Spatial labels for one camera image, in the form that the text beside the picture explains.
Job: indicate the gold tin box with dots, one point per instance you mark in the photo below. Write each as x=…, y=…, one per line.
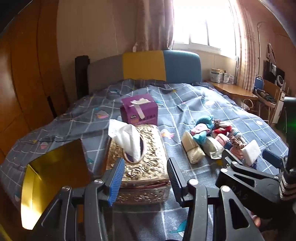
x=53, y=166

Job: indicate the grey checked blanket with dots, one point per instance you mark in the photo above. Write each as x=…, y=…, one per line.
x=196, y=99

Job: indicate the pink curtain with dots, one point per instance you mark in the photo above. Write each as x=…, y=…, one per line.
x=247, y=46
x=155, y=23

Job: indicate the small white box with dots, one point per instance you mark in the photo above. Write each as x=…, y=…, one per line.
x=229, y=78

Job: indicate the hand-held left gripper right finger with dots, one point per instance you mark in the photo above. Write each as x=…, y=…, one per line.
x=173, y=178

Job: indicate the pink towel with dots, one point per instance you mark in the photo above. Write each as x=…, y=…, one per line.
x=222, y=140

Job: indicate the wooden cabinet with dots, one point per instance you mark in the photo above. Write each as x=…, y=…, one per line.
x=270, y=88

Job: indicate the white small cabinet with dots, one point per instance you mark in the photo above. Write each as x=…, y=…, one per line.
x=278, y=109

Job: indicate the ornate gold tissue box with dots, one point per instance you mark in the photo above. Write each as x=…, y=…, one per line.
x=150, y=150

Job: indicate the white sponge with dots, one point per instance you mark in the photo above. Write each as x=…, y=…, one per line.
x=251, y=149

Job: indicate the pale cloth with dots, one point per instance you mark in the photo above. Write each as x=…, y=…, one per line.
x=214, y=147

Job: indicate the window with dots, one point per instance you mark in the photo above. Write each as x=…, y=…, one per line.
x=203, y=23

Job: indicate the teal plush bear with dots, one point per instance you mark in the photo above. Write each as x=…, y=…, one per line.
x=204, y=120

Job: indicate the dark bundle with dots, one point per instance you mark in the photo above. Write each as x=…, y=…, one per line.
x=263, y=95

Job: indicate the black bag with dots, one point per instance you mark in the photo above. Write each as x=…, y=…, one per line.
x=270, y=70

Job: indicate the grey knitted sock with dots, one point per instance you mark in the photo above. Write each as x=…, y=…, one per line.
x=235, y=133

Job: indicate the purple cardboard box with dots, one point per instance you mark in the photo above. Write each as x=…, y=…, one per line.
x=148, y=113

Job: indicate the pink soft cloth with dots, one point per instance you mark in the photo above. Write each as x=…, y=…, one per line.
x=198, y=128

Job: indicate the wooden wardrobe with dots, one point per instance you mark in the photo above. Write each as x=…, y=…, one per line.
x=27, y=69

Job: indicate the red knitted doll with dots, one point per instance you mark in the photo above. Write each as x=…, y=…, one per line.
x=222, y=131

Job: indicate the white round fan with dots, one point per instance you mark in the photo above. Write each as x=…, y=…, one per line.
x=281, y=80

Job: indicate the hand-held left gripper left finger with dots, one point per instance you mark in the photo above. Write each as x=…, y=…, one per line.
x=116, y=180

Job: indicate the wooden desk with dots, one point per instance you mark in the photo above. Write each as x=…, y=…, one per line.
x=233, y=91

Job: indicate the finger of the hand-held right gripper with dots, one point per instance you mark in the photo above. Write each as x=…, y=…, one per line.
x=231, y=160
x=272, y=160

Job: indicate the black rolled mat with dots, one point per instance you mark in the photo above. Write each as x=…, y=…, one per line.
x=82, y=74

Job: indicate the brown white scrunchie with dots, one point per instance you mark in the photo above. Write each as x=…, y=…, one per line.
x=218, y=124

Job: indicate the floral scrunchie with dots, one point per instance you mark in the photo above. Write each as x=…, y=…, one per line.
x=236, y=143

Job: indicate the grey yellow blue headboard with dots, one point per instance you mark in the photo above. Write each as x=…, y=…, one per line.
x=143, y=67

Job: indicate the blue folding chair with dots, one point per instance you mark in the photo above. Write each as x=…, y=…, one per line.
x=259, y=82

